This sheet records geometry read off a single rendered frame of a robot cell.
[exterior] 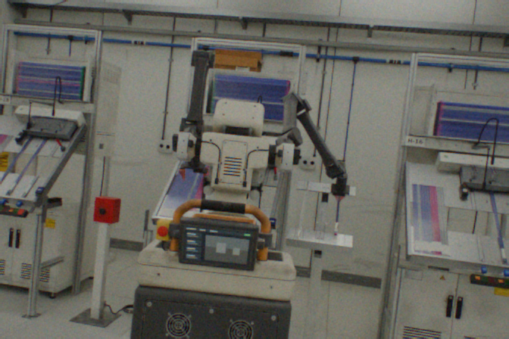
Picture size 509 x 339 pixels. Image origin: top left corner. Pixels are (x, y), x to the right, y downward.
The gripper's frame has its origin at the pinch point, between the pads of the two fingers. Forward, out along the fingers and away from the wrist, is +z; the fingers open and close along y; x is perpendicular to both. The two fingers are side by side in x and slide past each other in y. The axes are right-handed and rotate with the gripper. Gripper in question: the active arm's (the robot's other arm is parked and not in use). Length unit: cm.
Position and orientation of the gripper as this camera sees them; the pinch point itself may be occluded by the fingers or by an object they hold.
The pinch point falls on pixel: (338, 199)
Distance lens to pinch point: 266.5
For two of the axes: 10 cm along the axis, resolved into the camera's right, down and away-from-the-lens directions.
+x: -1.9, 6.9, -7.0
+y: -9.8, -1.1, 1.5
